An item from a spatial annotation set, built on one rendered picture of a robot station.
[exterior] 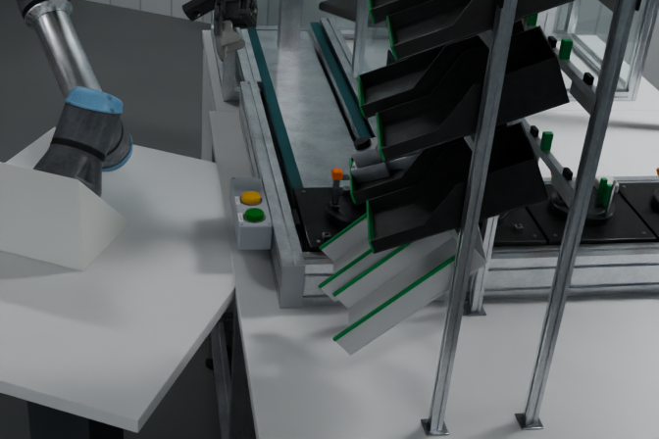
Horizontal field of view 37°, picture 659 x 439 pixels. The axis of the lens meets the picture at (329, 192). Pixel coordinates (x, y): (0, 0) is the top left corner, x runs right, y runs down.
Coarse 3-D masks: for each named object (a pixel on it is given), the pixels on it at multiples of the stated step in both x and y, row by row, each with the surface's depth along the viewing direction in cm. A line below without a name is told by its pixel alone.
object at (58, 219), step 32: (0, 192) 198; (32, 192) 195; (64, 192) 193; (0, 224) 202; (32, 224) 199; (64, 224) 197; (96, 224) 202; (32, 256) 203; (64, 256) 200; (96, 256) 205
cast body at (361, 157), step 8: (360, 144) 169; (368, 144) 169; (376, 144) 169; (352, 152) 170; (360, 152) 169; (368, 152) 168; (376, 152) 168; (360, 160) 170; (368, 160) 169; (376, 160) 169; (352, 168) 171; (360, 168) 170; (368, 168) 170; (376, 168) 170; (384, 168) 170; (392, 168) 171; (400, 168) 171; (360, 176) 171; (368, 176) 171; (376, 176) 171; (384, 176) 170
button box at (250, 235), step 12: (240, 180) 218; (252, 180) 219; (240, 192) 214; (264, 192) 215; (240, 204) 209; (252, 204) 209; (264, 204) 210; (240, 216) 205; (264, 216) 206; (240, 228) 202; (252, 228) 202; (264, 228) 203; (240, 240) 203; (252, 240) 204; (264, 240) 204
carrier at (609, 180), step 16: (608, 176) 227; (592, 192) 214; (608, 192) 213; (528, 208) 216; (544, 208) 216; (560, 208) 212; (592, 208) 214; (608, 208) 210; (624, 208) 219; (544, 224) 210; (560, 224) 210; (592, 224) 210; (608, 224) 212; (624, 224) 212; (640, 224) 213; (560, 240) 205; (592, 240) 206; (608, 240) 207; (624, 240) 207; (640, 240) 208
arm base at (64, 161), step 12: (60, 144) 204; (72, 144) 203; (84, 144) 204; (48, 156) 203; (60, 156) 202; (72, 156) 202; (84, 156) 204; (96, 156) 206; (36, 168) 202; (48, 168) 201; (60, 168) 201; (72, 168) 201; (84, 168) 203; (96, 168) 206; (84, 180) 202; (96, 180) 205; (96, 192) 205
